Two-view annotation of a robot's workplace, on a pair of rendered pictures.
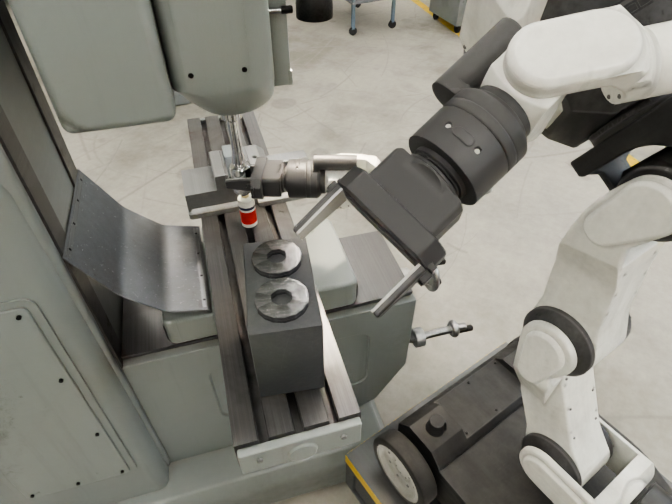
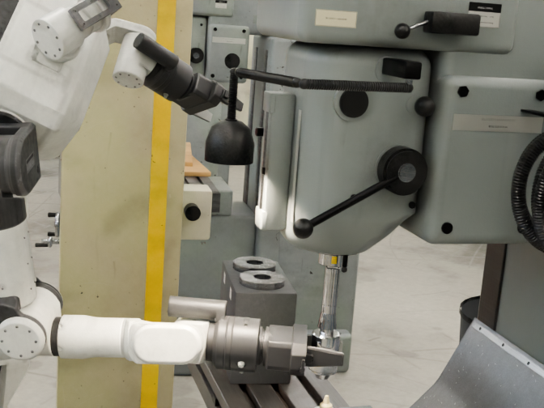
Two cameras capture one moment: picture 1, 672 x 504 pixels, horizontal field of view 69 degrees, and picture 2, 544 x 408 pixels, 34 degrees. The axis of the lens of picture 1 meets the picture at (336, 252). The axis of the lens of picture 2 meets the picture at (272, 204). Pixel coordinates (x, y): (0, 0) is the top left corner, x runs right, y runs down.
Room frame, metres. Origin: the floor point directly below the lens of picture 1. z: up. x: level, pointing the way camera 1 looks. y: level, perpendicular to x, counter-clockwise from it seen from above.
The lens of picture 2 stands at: (2.29, 0.09, 1.67)
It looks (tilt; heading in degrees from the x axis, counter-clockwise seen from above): 12 degrees down; 179
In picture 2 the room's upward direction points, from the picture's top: 4 degrees clockwise
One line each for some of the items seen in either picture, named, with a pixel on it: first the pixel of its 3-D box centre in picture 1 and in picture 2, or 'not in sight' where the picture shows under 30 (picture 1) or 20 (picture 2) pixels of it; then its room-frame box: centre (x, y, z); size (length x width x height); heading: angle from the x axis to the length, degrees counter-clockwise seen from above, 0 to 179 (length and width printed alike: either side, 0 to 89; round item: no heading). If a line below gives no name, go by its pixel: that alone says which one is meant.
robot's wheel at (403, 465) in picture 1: (403, 467); not in sight; (0.53, -0.18, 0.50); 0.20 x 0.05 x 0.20; 35
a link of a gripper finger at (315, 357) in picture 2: not in sight; (324, 359); (0.96, 0.21, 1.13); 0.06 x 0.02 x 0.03; 87
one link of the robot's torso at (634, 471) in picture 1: (583, 465); not in sight; (0.46, -0.55, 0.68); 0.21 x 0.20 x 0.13; 35
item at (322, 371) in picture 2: (241, 179); (324, 354); (0.93, 0.22, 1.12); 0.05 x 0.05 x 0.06
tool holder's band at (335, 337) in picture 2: (239, 167); (325, 335); (0.93, 0.22, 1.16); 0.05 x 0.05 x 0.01
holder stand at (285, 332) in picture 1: (283, 312); (254, 316); (0.59, 0.10, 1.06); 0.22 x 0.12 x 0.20; 10
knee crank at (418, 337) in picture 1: (441, 331); not in sight; (0.94, -0.33, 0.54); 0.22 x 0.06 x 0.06; 106
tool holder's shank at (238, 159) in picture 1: (235, 143); (329, 300); (0.93, 0.22, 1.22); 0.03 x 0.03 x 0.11
